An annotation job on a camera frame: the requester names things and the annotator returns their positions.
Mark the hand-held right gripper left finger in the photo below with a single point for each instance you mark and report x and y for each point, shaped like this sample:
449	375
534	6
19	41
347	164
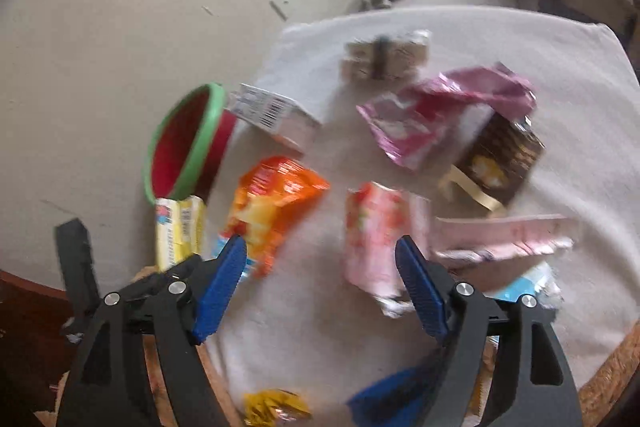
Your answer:
225	282

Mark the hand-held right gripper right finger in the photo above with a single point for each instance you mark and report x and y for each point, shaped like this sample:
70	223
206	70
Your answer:
420	292

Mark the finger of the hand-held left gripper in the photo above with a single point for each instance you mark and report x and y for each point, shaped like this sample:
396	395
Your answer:
77	262

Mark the pink strawberry snack packet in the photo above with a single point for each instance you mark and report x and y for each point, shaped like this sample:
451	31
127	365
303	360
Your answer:
370	227

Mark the red bin with green rim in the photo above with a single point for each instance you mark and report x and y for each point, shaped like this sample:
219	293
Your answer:
175	142

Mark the brown gold snack packet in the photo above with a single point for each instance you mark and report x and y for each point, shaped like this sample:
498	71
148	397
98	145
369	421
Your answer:
500	157

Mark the white drink carton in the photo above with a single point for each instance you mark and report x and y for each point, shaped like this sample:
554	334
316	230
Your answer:
280	117

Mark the yellow drink carton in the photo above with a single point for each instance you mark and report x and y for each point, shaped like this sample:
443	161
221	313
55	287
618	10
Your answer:
175	227

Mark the orange snack packet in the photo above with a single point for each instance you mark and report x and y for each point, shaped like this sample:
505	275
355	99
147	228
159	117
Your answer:
270	197

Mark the pale pink flat wrapper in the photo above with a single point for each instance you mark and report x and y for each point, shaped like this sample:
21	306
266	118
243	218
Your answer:
500	237

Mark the light blue packet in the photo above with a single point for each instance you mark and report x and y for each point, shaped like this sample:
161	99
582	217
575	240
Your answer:
530	284

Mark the dark blue packet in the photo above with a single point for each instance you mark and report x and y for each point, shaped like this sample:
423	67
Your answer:
390	399

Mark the yellow candy wrapper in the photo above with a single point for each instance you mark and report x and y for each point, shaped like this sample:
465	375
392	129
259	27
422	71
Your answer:
272	407

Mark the magenta crumpled wrapper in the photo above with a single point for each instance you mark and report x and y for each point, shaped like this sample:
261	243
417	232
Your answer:
410	127

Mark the brown fuzzy cloth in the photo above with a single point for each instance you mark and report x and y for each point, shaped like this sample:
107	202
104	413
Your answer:
610	382

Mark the tan crumpled pack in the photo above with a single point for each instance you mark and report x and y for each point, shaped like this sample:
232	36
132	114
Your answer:
400	57

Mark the white towel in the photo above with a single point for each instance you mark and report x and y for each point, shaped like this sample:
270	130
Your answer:
575	107

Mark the small white wall plate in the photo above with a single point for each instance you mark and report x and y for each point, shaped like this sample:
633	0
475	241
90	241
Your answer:
278	9

